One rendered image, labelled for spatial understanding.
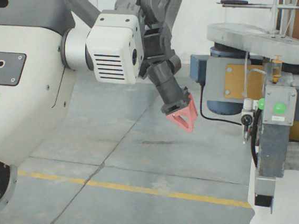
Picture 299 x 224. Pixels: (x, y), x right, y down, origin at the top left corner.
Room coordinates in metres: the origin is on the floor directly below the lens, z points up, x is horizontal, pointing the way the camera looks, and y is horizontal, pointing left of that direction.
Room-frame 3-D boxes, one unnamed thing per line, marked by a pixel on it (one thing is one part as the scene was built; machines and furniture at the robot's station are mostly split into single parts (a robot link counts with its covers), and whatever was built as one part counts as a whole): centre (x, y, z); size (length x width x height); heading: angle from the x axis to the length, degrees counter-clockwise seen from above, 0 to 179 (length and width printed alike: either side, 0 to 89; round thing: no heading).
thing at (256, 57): (1.56, -0.39, 1.27); 0.12 x 0.09 x 0.09; 166
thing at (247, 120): (1.24, -0.31, 1.16); 0.04 x 0.02 x 0.04; 76
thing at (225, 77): (1.44, -0.35, 1.23); 0.28 x 0.07 x 0.16; 76
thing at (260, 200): (1.06, -0.34, 0.98); 0.09 x 0.05 x 0.05; 166
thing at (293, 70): (1.17, -0.42, 1.35); 0.09 x 0.09 x 0.03
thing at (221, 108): (1.54, -0.30, 1.21); 0.15 x 0.15 x 0.25
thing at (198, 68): (1.52, -0.20, 1.25); 0.10 x 0.08 x 0.12; 11
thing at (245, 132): (1.26, -0.32, 1.11); 0.03 x 0.03 x 0.06
